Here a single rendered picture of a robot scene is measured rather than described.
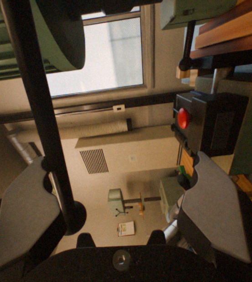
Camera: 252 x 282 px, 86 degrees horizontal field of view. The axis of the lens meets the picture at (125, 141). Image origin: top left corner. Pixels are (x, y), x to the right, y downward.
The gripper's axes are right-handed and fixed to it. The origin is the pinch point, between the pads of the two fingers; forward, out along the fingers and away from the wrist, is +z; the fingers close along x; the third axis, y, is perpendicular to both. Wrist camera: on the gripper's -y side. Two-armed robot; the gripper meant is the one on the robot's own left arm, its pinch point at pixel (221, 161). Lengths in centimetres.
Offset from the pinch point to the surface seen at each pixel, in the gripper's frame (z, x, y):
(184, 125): 11.3, 18.8, -27.5
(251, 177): 4.1, 12.8, -3.7
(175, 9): 22.5, 16.3, -34.5
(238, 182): -39, -58, 87
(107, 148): -74, -100, -34
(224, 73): 19.3, 14.7, -24.3
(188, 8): 23.1, 16.4, -33.2
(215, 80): 18.2, 13.9, -24.5
